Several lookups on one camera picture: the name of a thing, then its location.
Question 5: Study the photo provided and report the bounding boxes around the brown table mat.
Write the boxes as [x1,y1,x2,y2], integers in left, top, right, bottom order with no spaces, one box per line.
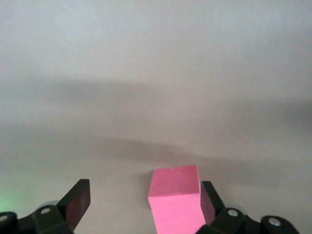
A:
[0,0,312,234]

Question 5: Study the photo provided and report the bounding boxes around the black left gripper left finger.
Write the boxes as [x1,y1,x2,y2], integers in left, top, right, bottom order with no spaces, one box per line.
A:
[0,178,91,234]

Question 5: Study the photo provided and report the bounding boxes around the red foam cube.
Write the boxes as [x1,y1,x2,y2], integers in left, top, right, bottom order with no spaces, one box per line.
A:
[148,165,206,234]

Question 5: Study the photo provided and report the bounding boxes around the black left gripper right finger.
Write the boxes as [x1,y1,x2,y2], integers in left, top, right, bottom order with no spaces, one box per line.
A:
[195,180,299,234]

